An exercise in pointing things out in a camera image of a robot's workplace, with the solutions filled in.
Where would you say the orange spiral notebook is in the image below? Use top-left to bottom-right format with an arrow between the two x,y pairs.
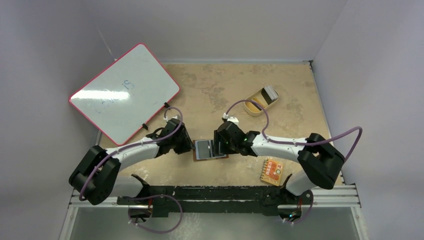
260,158 -> 284,186

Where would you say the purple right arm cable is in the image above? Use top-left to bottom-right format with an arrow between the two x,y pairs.
225,99 -> 363,163

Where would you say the pink framed whiteboard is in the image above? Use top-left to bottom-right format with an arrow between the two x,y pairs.
69,43 -> 180,146

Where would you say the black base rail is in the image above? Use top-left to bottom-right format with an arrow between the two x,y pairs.
117,181 -> 313,220

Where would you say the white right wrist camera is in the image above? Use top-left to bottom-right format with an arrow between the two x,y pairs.
222,112 -> 239,126

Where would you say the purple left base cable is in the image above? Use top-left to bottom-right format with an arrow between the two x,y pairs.
127,194 -> 184,235

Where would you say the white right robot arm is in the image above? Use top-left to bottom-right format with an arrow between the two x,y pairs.
213,120 -> 345,204

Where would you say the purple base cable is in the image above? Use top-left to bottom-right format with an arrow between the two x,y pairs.
127,194 -> 184,235
281,190 -> 316,227

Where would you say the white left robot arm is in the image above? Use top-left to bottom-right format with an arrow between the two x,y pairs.
68,118 -> 195,205

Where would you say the beige oval tray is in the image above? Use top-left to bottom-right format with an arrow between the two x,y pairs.
243,87 -> 280,117

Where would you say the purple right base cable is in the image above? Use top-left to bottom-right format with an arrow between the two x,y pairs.
281,190 -> 316,227

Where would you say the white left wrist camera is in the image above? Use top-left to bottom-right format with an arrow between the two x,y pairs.
163,113 -> 181,122

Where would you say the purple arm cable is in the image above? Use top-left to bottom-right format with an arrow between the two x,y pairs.
78,105 -> 184,202
225,99 -> 363,163

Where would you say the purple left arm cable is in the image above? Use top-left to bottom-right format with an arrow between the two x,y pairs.
78,105 -> 184,202

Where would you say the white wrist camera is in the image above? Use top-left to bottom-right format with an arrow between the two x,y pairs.
163,113 -> 181,122
222,112 -> 239,126

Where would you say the brown leather card holder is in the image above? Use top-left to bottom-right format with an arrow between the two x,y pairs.
193,139 -> 229,162

